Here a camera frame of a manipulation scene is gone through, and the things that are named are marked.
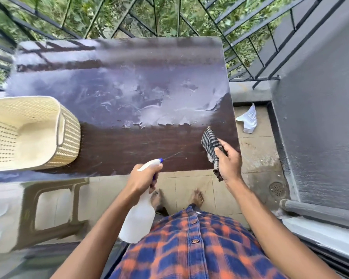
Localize white door threshold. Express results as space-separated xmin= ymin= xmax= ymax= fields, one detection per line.
xmin=279 ymin=215 xmax=349 ymax=263

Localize beige plastic stool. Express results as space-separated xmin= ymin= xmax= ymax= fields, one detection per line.
xmin=0 ymin=178 xmax=91 ymax=257

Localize crumpled white plastic bag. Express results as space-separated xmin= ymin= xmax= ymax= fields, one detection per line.
xmin=236 ymin=103 xmax=258 ymax=134

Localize person's right hand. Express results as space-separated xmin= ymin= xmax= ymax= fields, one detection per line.
xmin=214 ymin=139 xmax=243 ymax=187

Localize black white checked cloth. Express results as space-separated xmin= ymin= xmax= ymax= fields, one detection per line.
xmin=201 ymin=127 xmax=228 ymax=182

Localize person's left forearm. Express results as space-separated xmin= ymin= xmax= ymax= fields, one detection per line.
xmin=50 ymin=189 xmax=143 ymax=279

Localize dark metal balcony railing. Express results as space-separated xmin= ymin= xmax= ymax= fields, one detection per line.
xmin=0 ymin=0 xmax=349 ymax=92

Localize person's right forearm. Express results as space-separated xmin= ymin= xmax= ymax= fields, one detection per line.
xmin=225 ymin=177 xmax=342 ymax=279

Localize person's right foot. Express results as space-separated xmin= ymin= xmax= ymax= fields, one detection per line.
xmin=190 ymin=188 xmax=205 ymax=207

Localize person's left foot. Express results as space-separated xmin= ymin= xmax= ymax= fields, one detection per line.
xmin=150 ymin=189 xmax=163 ymax=211

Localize person's foot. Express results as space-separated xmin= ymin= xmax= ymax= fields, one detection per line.
xmin=150 ymin=189 xmax=163 ymax=211
xmin=190 ymin=188 xmax=205 ymax=207

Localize grey pipe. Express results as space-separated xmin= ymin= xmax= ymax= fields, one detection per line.
xmin=279 ymin=199 xmax=349 ymax=230

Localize cream woven plastic basket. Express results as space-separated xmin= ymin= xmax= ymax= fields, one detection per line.
xmin=0 ymin=96 xmax=81 ymax=173

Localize person's left hand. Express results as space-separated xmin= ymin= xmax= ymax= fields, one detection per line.
xmin=124 ymin=163 xmax=164 ymax=205

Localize white spray bottle blue nozzle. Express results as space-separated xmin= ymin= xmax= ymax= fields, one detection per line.
xmin=118 ymin=158 xmax=164 ymax=244

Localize blue orange plaid shirt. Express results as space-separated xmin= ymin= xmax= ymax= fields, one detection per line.
xmin=109 ymin=203 xmax=289 ymax=279

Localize round floor drain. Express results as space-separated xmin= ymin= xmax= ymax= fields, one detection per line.
xmin=269 ymin=182 xmax=286 ymax=197

